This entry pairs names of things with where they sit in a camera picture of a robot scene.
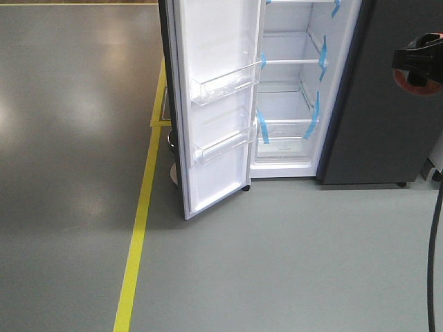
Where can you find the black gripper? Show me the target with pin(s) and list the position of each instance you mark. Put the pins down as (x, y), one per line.
(421, 59)

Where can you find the fridge door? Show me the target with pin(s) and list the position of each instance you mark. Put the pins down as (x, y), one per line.
(213, 66)

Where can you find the dark grey fridge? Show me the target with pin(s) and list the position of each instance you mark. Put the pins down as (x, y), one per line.
(328, 104)

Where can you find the red yellow apple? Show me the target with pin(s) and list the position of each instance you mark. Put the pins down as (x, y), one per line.
(431, 87)

